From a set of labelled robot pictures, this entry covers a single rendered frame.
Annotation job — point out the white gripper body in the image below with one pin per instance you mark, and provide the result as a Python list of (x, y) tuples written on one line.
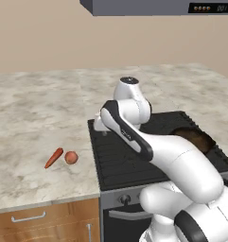
[(100, 124)]

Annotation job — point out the black hob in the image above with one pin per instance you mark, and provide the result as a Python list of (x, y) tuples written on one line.
[(118, 160)]

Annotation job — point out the dark brown pan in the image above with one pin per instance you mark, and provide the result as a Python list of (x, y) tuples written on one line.
[(199, 138)]

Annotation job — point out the orange carrot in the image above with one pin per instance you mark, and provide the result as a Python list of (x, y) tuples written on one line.
[(54, 157)]

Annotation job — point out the grey range hood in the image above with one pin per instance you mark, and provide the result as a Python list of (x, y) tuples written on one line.
[(137, 7)]

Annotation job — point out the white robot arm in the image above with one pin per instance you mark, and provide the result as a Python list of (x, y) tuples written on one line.
[(184, 164)]

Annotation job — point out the grey oven front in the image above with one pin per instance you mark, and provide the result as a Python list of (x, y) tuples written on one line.
[(118, 225)]

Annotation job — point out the dark stove knob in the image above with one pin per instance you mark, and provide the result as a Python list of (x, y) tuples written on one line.
[(125, 199)]

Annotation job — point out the wooden drawer front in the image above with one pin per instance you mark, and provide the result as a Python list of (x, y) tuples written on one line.
[(65, 214)]

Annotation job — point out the wooden cupboard door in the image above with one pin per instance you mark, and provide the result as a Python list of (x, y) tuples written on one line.
[(49, 234)]

